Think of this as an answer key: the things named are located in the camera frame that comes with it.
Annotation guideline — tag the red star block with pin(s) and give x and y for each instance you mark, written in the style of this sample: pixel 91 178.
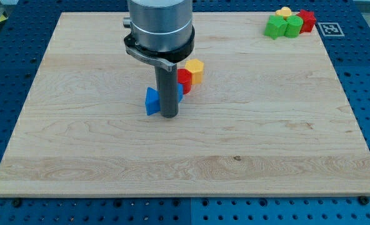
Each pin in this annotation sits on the red star block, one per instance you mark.
pixel 309 20

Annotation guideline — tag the green cylinder block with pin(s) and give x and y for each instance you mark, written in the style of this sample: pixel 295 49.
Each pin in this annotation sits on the green cylinder block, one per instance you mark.
pixel 294 25

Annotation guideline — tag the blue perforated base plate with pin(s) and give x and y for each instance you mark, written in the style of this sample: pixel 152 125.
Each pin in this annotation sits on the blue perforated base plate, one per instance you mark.
pixel 23 41

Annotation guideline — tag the blue triangle block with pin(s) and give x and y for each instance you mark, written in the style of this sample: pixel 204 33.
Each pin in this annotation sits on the blue triangle block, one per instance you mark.
pixel 152 104

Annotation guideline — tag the red cylinder block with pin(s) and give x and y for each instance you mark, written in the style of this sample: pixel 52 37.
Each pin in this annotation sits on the red cylinder block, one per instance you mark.
pixel 184 77

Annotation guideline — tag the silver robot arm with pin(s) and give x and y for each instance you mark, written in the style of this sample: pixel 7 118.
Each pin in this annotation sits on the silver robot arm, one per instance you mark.
pixel 162 35

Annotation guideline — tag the yellow hexagon block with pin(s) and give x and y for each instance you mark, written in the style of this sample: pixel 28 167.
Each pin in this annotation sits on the yellow hexagon block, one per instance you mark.
pixel 196 68

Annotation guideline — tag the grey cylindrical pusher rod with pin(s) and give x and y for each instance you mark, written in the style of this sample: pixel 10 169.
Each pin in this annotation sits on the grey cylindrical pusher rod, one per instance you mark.
pixel 167 87

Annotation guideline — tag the green star block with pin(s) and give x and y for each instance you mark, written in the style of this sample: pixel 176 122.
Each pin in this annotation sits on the green star block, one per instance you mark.
pixel 275 27

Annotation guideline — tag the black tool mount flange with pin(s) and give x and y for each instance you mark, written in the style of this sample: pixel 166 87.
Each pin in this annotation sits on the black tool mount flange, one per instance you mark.
pixel 165 60

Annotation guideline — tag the fiducial marker tag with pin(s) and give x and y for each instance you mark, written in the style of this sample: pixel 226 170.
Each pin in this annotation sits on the fiducial marker tag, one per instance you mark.
pixel 330 29

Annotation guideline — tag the yellow heart block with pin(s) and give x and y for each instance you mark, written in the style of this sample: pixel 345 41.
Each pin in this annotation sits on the yellow heart block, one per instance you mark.
pixel 285 12

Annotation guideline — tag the wooden board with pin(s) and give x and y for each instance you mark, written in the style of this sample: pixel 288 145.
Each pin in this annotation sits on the wooden board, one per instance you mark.
pixel 269 119

